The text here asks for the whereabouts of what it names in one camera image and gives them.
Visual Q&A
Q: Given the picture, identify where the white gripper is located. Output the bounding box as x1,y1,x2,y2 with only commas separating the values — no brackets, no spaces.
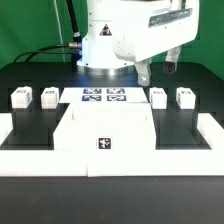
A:
112,0,199,86

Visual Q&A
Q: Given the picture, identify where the white square tabletop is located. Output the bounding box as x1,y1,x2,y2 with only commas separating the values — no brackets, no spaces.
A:
53,102,156,152

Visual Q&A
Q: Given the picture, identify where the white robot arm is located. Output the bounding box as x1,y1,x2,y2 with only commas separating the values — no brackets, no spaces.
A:
77,0,199,86

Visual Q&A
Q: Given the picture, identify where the white sheet with tags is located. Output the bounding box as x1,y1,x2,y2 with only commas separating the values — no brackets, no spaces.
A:
60,87,148,103

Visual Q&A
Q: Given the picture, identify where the white U-shaped fence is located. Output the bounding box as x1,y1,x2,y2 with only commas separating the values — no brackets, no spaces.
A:
0,112,224,178

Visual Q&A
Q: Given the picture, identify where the black hose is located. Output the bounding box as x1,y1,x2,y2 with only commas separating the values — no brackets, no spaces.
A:
65,0,83,44

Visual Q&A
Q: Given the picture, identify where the black cable with connector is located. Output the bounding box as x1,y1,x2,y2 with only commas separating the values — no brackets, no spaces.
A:
13,41,83,64

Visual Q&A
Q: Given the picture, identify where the white thin cable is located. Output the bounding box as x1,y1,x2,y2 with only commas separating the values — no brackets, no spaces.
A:
53,0,67,63

